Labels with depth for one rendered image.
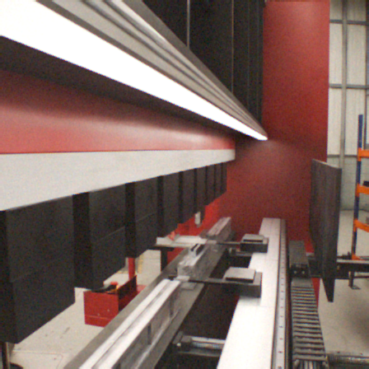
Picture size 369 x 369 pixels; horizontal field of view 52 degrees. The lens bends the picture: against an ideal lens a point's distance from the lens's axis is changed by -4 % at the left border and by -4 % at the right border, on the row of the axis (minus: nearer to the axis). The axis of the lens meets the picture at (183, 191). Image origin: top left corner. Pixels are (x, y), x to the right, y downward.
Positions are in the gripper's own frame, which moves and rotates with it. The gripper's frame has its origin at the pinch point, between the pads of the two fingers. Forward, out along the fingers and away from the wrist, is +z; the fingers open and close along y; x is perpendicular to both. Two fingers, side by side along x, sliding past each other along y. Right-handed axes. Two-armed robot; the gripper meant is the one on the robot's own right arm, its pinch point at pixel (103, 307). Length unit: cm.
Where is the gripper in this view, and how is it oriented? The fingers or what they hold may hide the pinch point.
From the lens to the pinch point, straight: 173.3
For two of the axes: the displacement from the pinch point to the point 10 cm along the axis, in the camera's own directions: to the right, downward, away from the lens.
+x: 2.8, -1.2, 9.5
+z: 2.3, 9.7, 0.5
